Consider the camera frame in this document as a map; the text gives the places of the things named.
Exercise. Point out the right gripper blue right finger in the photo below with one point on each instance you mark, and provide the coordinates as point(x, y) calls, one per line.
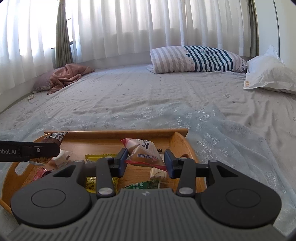
point(176, 167)

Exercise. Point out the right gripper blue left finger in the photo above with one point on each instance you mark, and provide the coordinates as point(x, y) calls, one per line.
point(112, 166)

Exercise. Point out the beige nougat bar pack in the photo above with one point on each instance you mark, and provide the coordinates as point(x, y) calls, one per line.
point(157, 174)

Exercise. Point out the white red pastry pack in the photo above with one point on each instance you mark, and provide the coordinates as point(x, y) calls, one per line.
point(143, 153)

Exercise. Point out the green peas snack bag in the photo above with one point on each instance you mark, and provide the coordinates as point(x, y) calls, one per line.
point(151, 184)

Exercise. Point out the small red candy pack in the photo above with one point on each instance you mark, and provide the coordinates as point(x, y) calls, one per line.
point(41, 173)

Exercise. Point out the dark red chocolate wafer pack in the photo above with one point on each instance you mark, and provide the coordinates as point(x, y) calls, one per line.
point(43, 152)

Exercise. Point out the wooden serving tray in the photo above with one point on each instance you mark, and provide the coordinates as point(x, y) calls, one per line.
point(80, 143)

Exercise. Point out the light blue snowflake tulle cloth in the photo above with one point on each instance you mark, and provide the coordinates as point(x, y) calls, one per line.
point(211, 135)

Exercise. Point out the small trinket on bed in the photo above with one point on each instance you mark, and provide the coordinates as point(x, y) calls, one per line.
point(30, 97)

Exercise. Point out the purple pillow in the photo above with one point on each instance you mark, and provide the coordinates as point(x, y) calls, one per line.
point(41, 82)

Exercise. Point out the grey bed sheet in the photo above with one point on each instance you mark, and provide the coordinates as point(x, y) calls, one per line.
point(269, 114)

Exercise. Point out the pink crumpled blanket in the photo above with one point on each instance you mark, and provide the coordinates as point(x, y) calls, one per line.
point(67, 75)

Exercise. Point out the striped pillow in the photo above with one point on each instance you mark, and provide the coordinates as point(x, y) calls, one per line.
point(194, 59)

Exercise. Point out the green drape curtain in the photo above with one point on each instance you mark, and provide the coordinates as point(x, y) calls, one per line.
point(254, 39)
point(63, 53)

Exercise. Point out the white pillow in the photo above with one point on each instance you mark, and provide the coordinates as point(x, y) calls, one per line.
point(269, 72)

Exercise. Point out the right green drape curtain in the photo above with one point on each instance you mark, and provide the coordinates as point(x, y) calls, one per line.
point(254, 39)

